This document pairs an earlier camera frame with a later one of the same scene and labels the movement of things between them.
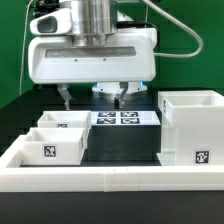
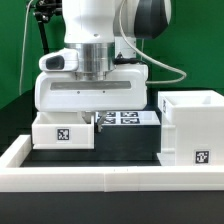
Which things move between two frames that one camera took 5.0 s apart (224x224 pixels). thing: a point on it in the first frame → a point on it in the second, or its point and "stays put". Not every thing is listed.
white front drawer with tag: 54,146 → 62,130
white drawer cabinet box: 192,127 stays put
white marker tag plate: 125,117 stays put
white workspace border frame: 15,178 stays put
